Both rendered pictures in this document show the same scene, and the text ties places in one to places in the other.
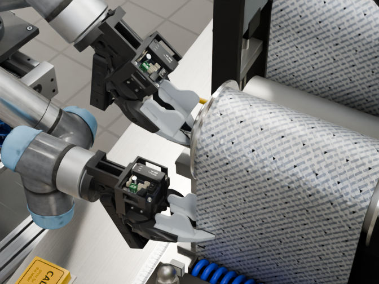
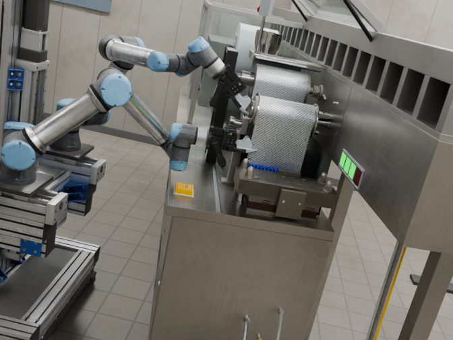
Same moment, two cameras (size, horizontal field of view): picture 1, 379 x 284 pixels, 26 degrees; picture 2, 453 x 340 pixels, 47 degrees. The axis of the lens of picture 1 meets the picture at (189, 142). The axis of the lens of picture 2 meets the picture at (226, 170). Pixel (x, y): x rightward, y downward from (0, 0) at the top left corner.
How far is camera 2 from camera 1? 1.61 m
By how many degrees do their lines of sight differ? 41
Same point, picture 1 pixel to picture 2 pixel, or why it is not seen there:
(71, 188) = (203, 137)
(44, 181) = (191, 138)
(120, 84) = (230, 89)
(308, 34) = (267, 89)
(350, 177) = (307, 108)
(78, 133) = not seen: hidden behind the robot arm
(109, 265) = (202, 187)
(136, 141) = not seen: hidden behind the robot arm
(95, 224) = (186, 179)
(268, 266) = (276, 158)
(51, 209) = (185, 158)
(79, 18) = (220, 64)
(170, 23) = not seen: hidden behind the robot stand
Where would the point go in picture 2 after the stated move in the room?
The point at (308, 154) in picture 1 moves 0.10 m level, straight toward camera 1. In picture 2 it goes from (292, 104) to (303, 111)
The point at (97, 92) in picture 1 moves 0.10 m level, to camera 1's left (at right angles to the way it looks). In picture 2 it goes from (215, 98) to (193, 96)
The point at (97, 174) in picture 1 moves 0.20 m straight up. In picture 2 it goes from (214, 130) to (224, 81)
